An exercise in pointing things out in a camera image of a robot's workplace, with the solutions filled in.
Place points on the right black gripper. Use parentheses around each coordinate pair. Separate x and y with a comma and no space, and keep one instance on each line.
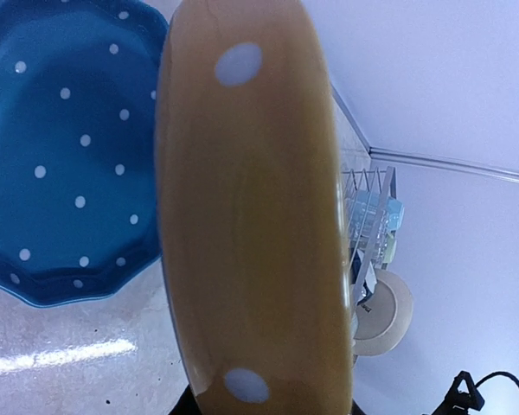
(462,396)

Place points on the yellow polka dot plate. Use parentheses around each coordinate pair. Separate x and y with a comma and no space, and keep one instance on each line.
(250,210)

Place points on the blue polka dot plate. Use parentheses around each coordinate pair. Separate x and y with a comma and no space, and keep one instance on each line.
(78,203)

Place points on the beige plate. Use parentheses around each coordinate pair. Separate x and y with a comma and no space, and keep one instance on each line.
(382,321)

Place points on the dark teal white bowl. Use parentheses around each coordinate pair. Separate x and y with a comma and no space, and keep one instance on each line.
(369,282)

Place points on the pale green cup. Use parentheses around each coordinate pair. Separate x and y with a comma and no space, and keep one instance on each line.
(388,250)

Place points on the light blue cup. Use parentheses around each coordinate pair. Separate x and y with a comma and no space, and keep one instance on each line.
(369,201)

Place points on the metal wire dish rack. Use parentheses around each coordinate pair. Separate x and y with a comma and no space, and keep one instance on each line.
(369,239)

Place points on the right aluminium frame post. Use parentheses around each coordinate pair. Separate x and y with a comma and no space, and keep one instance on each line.
(448,164)

